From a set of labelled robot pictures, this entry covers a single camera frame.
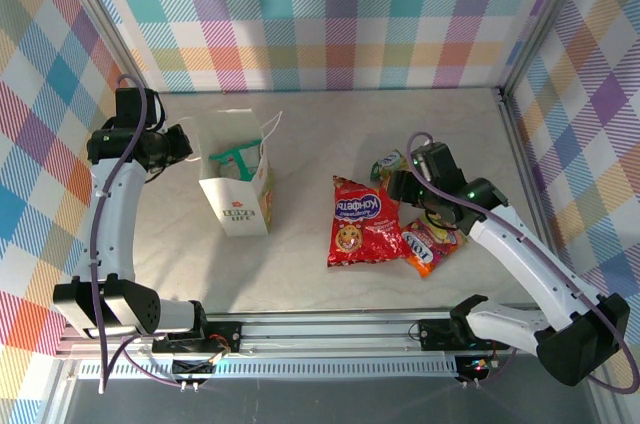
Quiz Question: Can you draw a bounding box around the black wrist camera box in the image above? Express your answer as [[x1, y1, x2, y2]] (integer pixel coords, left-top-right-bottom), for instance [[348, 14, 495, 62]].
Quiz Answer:
[[412, 142, 469, 185], [114, 87, 162, 133]]

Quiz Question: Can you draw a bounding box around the black connector bracket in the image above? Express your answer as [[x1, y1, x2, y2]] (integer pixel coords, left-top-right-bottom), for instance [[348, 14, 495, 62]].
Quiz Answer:
[[455, 354, 502, 389], [171, 357, 217, 391]]

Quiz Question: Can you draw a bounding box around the black right connector bracket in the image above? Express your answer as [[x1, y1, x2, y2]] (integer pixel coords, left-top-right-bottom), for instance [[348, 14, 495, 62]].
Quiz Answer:
[[455, 354, 502, 389]]

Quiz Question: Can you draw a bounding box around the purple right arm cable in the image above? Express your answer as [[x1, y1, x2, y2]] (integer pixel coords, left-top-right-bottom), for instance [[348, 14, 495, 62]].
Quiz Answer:
[[405, 131, 640, 391]]

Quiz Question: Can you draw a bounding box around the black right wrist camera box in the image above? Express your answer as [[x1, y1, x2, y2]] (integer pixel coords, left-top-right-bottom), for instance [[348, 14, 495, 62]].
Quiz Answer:
[[412, 142, 469, 185]]

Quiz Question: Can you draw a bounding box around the red snack bag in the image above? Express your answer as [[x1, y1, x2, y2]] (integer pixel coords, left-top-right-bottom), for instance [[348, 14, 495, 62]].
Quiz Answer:
[[327, 175, 414, 269]]

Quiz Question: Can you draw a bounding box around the green candy bag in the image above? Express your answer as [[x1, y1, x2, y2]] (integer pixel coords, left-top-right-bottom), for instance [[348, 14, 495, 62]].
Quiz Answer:
[[369, 148, 409, 183]]

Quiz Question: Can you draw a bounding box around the perforated grey cable duct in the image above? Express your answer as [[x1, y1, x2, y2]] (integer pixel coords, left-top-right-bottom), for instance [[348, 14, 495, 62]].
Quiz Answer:
[[77, 357, 464, 381]]

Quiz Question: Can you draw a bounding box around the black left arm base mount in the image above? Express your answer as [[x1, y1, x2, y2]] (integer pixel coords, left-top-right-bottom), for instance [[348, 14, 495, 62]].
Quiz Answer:
[[151, 319, 242, 356]]

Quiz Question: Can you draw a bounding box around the aluminium frame post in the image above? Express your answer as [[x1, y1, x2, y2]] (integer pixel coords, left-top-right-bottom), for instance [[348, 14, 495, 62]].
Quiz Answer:
[[589, 368, 640, 424], [52, 0, 154, 108], [498, 0, 600, 101], [39, 357, 80, 424]]

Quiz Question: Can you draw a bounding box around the black left connector bracket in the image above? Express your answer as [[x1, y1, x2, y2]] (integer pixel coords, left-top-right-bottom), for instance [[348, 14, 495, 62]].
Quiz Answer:
[[171, 357, 217, 391]]

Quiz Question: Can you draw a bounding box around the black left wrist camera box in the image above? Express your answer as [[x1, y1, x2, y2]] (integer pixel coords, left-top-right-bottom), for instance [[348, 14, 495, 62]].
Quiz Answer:
[[114, 87, 162, 133]]

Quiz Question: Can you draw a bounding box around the orange candy bag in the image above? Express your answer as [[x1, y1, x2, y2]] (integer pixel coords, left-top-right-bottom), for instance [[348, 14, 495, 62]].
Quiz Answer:
[[401, 213, 469, 279]]

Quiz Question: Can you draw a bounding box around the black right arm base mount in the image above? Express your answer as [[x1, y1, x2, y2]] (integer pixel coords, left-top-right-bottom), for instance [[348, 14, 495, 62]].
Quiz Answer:
[[417, 318, 504, 351]]

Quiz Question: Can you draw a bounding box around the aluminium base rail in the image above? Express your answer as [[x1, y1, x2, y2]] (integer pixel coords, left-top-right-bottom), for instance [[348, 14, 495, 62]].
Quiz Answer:
[[54, 311, 556, 361]]

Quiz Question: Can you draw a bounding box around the white printed paper bag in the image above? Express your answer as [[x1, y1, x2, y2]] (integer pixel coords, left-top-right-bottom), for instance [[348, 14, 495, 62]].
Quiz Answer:
[[177, 108, 284, 238]]

